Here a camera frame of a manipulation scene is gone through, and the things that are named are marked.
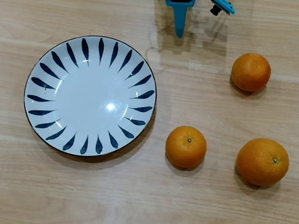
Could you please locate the orange with dark scar marks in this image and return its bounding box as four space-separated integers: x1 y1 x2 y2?
228 50 275 95

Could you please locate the small orange with green stem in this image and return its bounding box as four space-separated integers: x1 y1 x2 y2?
162 123 210 172

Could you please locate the large orange with stem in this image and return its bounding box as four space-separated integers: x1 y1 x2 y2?
232 134 293 191

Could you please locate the white plate with blue strokes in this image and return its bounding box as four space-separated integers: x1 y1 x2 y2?
15 26 165 167

